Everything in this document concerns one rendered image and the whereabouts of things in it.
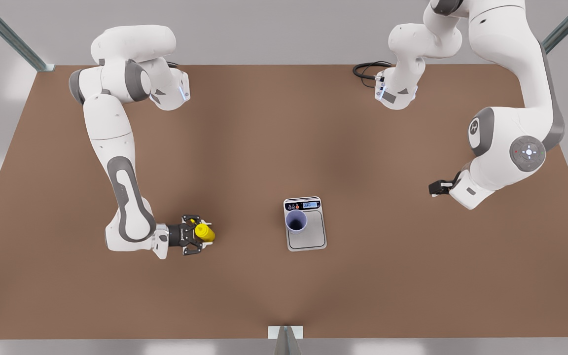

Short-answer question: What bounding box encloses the yellow sauce bottle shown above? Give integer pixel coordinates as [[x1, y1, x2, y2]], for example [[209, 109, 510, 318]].
[[194, 223, 215, 243]]

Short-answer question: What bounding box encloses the pale purple cup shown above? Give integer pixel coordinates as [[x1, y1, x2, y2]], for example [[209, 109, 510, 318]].
[[285, 210, 309, 234]]

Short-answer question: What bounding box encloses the silver kitchen scale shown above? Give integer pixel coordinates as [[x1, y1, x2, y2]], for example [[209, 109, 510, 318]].
[[283, 197, 328, 252]]

